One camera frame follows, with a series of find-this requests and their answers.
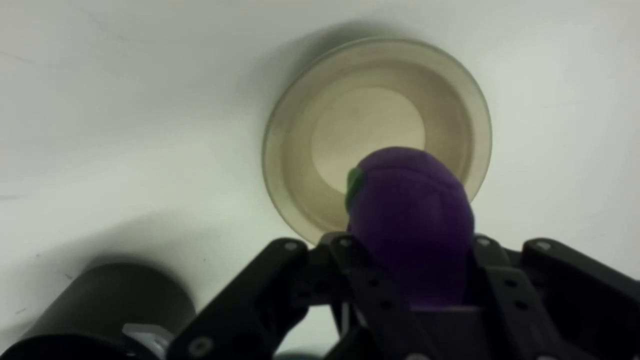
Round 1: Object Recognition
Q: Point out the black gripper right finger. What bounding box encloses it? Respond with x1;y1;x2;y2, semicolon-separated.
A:
472;232;640;360

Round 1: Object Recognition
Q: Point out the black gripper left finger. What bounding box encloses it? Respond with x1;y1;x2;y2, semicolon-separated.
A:
167;228;437;360

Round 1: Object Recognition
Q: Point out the purple toy eggplant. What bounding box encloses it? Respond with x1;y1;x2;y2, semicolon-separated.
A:
344;146;476;310

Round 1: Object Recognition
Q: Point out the beige bowl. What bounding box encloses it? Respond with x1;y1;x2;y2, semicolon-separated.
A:
260;35;494;247

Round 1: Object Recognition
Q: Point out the black toy pot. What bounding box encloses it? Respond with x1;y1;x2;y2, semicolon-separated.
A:
0;262;199;360

